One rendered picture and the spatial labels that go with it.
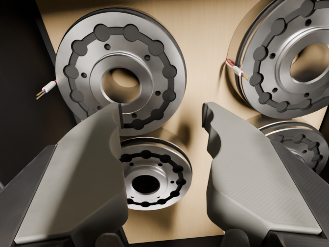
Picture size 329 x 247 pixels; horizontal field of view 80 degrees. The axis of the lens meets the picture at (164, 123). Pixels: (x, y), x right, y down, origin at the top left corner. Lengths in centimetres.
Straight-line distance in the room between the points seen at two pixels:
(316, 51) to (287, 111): 5
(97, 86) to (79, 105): 3
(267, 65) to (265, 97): 3
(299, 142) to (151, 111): 15
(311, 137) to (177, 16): 17
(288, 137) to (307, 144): 3
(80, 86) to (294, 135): 20
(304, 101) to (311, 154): 7
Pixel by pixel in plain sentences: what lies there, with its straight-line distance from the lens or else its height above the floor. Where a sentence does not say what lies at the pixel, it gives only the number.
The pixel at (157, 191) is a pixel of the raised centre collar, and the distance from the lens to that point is 23.
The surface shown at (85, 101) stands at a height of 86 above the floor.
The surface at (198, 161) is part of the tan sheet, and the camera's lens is 25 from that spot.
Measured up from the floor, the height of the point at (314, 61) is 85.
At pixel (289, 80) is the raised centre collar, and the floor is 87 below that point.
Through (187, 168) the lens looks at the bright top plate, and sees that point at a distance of 21.
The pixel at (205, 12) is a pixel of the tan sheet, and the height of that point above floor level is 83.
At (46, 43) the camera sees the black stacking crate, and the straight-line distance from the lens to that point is 21.
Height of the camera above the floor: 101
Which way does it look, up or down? 58 degrees down
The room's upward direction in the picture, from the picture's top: 176 degrees clockwise
